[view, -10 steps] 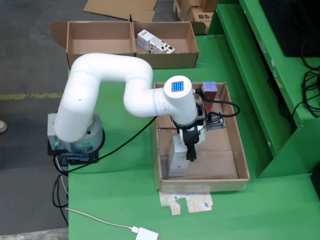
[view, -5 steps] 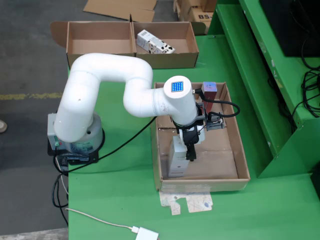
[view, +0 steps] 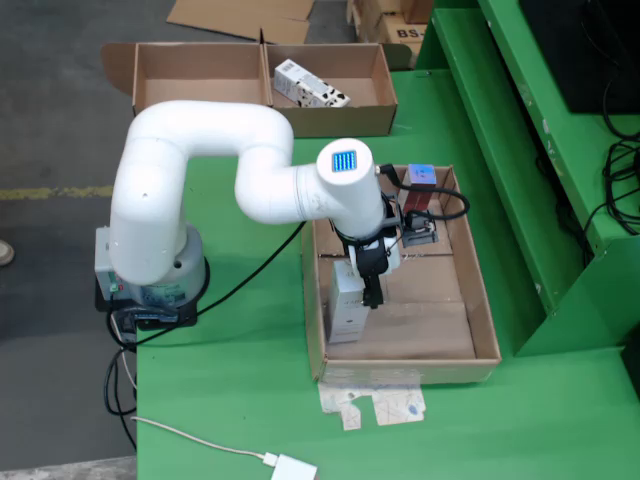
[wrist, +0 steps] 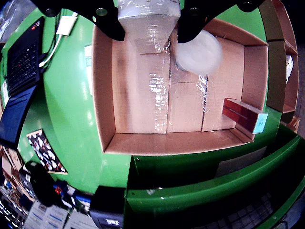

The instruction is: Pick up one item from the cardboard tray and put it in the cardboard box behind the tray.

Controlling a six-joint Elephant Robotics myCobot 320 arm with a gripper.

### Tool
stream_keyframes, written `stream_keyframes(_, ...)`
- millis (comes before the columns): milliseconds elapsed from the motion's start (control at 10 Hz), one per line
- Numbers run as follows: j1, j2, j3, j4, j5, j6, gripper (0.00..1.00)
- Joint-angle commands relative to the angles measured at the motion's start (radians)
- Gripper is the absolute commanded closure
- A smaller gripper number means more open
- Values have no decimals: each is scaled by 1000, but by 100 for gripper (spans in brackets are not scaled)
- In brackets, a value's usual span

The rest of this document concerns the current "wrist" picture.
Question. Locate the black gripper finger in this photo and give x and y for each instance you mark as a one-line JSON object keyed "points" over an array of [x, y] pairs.
{"points": [[104, 23], [190, 23]]}

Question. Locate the tall white carton box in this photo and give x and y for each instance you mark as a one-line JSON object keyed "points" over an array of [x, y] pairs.
{"points": [[147, 28]]}

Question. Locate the shallow cardboard tray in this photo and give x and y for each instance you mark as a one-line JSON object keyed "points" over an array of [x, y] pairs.
{"points": [[138, 95]]}

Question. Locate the divided cardboard box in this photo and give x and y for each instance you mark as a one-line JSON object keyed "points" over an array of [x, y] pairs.
{"points": [[276, 71]]}

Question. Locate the red box holographic end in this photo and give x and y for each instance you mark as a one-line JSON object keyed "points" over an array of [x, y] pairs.
{"points": [[238, 112]]}

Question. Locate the white box black cow spots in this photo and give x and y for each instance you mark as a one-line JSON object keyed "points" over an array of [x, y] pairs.
{"points": [[288, 66]]}

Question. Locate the brown printed cardboard box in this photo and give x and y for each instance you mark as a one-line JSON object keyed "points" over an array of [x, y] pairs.
{"points": [[294, 122]]}

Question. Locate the black box device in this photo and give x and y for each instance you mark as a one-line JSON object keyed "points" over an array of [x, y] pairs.
{"points": [[104, 202]]}

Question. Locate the white bottle translucent cap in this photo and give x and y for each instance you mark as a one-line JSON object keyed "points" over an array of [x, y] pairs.
{"points": [[200, 57]]}

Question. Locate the black laptop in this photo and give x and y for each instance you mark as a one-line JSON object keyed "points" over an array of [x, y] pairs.
{"points": [[21, 59]]}

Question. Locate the black penguin pattern card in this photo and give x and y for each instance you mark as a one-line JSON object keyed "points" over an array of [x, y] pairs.
{"points": [[45, 152]]}

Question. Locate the grey flat card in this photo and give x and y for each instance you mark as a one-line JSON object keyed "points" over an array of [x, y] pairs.
{"points": [[238, 164]]}

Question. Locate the small blue red gadget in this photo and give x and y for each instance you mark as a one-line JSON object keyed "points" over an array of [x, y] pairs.
{"points": [[58, 190]]}

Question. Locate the black round device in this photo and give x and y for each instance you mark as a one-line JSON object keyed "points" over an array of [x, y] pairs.
{"points": [[45, 188]]}

